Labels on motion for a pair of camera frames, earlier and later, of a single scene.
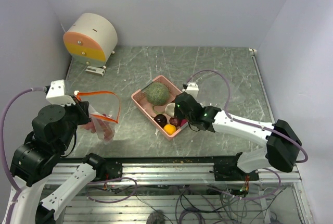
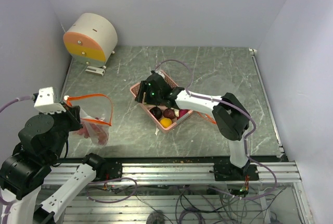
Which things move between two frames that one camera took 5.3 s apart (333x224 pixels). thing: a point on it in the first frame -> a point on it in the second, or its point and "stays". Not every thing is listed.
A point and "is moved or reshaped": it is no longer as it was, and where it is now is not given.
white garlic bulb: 169,109 is moved or reshaped
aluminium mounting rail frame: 188,193 stays
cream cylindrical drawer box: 90,39 stays
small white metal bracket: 95,70 stays
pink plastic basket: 156,99 -> 173,82
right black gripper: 178,113 -> 144,87
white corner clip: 252,50 stays
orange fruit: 169,129 -> 165,122
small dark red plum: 175,121 -> 169,113
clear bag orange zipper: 104,107 is moved or reshaped
